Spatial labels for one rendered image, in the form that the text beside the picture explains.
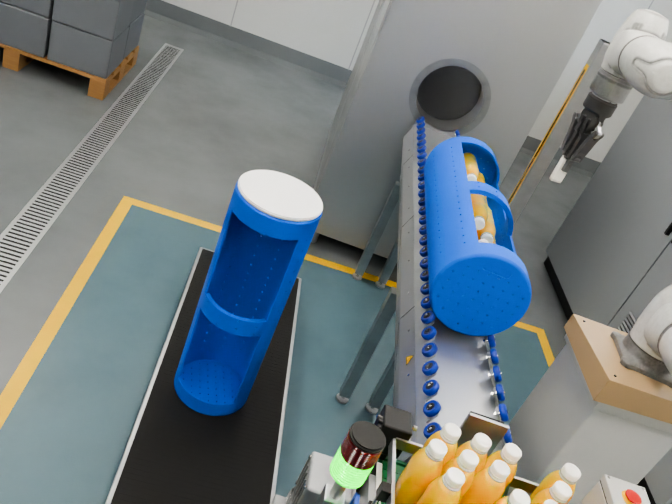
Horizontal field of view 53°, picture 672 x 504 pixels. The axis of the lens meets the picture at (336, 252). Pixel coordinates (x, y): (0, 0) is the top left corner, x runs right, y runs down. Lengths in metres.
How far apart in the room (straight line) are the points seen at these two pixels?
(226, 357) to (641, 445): 1.50
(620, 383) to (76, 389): 1.88
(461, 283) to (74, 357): 1.60
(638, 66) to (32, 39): 3.95
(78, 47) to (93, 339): 2.35
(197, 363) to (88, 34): 2.63
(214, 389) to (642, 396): 1.48
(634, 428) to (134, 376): 1.81
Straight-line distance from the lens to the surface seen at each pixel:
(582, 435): 2.17
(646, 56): 1.60
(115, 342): 2.97
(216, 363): 2.75
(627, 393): 2.06
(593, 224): 4.57
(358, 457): 1.14
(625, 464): 2.31
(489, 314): 2.01
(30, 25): 4.86
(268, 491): 2.44
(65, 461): 2.56
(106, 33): 4.70
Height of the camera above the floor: 2.04
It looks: 31 degrees down
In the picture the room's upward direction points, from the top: 23 degrees clockwise
